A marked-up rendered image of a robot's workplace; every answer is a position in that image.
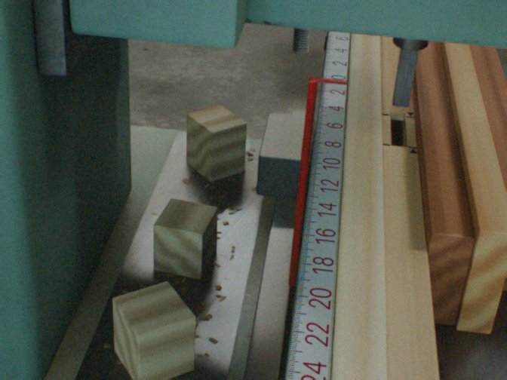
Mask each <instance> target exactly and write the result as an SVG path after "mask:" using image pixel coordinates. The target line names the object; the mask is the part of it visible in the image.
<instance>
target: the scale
mask: <svg viewBox="0 0 507 380"><path fill-rule="evenodd" d="M348 55H349V33H345V32H330V31H329V37H328V43H327V56H326V62H325V69H324V78H332V79H339V80H346V79H347V67H348ZM345 102H346V85H344V84H331V83H323V88H322V94H321V106H320V113H319V119H318V132H317V138H316V145H315V157H314V164H313V170H312V182H311V188H310V196H309V207H308V214H307V220H306V233H305V239H304V246H303V258H302V265H301V271H300V283H299V290H298V296H297V309H296V315H295V322H294V328H293V341H292V347H291V353H290V365H289V373H288V379H287V380H327V377H328V364H329V353H330V329H331V317H332V304H333V282H334V269H335V257H336V234H337V222H338V209H339V197H340V174H341V162H342V150H343V127H344V114H345Z"/></svg>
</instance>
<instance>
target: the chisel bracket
mask: <svg viewBox="0 0 507 380"><path fill-rule="evenodd" d="M245 23H252V24H260V25H269V26H283V27H291V28H299V29H314V30H322V31H330V32H345V33H353V34H361V35H375V36H384V37H392V38H393V40H392V42H393V43H394V44H395V46H397V47H398V48H401V49H404V50H407V51H421V50H423V49H425V48H427V47H428V45H429V41H437V42H445V43H454V44H468V45H476V46H484V47H492V48H507V0H247V19H246V21H245Z"/></svg>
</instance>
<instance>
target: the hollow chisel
mask: <svg viewBox="0 0 507 380"><path fill-rule="evenodd" d="M417 55H418V51H407V50H404V49H401V48H400V53H399V58H398V67H397V72H396V76H395V86H394V90H393V96H392V105H393V106H401V107H409V104H410V95H411V91H412V86H413V78H414V73H415V68H416V60H417Z"/></svg>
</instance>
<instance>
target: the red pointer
mask: <svg viewBox="0 0 507 380"><path fill-rule="evenodd" d="M318 82H323V83H331V84H344V85H346V84H347V80H339V79H332V78H318V77H317V76H314V75H311V76H310V77H309V86H308V93H307V101H306V116H305V124H304V131H303V146H302V154H301V162H300V176H299V184H298V192H297V206H296V214H295V222H294V230H293V244H292V252H291V260H290V274H289V282H288V283H289V285H290V286H293V287H294V286H296V284H297V272H298V264H299V257H300V247H299V244H300V231H301V225H303V215H304V207H305V200H306V186H307V179H308V172H309V158H310V151H311V144H312V130H313V122H314V115H315V101H316V94H317V86H318Z"/></svg>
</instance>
